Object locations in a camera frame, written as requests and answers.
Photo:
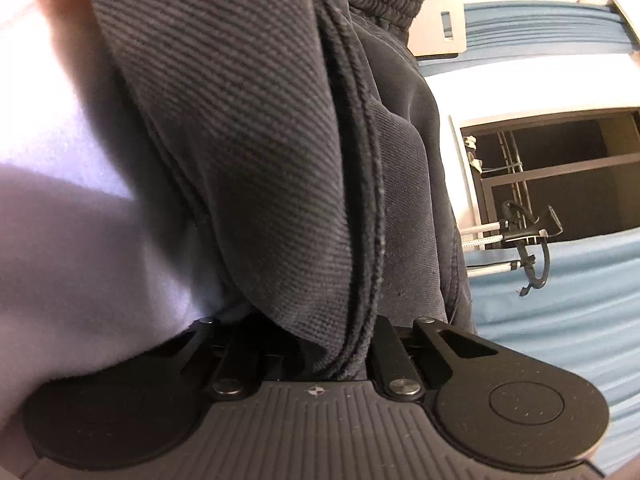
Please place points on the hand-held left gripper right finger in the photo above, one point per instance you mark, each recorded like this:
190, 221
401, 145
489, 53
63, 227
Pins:
400, 360

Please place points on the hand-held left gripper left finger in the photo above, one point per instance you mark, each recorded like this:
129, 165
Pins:
231, 360

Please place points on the dark navy pants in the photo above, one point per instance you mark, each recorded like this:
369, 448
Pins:
280, 150

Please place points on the dark window opening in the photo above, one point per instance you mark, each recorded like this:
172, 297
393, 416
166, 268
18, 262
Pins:
565, 175

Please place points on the beige board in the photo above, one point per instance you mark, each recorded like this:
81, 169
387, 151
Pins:
440, 25

